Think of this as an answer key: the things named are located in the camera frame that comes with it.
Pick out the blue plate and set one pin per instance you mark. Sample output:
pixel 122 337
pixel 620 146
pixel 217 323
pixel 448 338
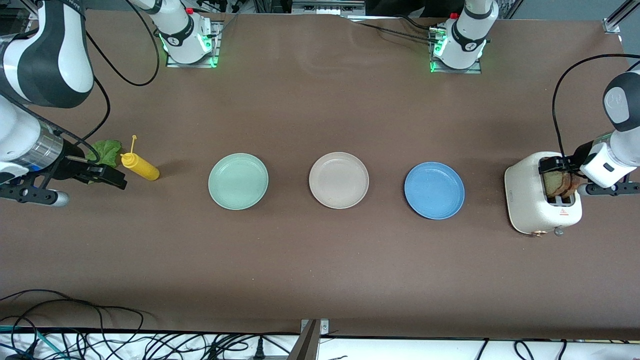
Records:
pixel 434 190

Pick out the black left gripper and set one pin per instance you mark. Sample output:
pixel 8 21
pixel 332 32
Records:
pixel 580 155

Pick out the beige plate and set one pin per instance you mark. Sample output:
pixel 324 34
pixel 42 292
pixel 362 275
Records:
pixel 338 180

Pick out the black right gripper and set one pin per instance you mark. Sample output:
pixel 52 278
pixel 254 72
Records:
pixel 71 165

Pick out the grey equipment box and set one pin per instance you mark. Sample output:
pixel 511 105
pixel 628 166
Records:
pixel 327 6

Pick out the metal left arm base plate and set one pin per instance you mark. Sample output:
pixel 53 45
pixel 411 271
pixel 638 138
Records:
pixel 477 70

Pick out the grey metal bracket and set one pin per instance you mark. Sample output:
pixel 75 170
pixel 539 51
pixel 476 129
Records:
pixel 307 340

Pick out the aluminium frame profile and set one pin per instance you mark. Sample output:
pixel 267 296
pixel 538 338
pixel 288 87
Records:
pixel 611 25

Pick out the brown bread slice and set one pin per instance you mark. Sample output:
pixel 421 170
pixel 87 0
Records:
pixel 554 184
pixel 574 182

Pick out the yellow squeeze bottle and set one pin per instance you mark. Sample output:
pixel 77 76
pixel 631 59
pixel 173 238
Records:
pixel 142 169

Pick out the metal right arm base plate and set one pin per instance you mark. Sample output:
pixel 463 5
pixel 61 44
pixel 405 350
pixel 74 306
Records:
pixel 215 47

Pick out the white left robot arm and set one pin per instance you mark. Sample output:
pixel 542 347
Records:
pixel 470 35

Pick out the green lettuce leaf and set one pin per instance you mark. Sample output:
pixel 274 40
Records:
pixel 109 150

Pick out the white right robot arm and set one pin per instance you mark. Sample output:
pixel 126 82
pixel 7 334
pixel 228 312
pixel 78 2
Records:
pixel 50 60

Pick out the black power plug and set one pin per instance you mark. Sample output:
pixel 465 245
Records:
pixel 259 350

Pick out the white toaster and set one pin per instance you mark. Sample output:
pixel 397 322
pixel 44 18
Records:
pixel 525 200

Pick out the pale green plate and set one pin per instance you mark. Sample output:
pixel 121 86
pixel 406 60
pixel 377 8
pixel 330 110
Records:
pixel 238 181

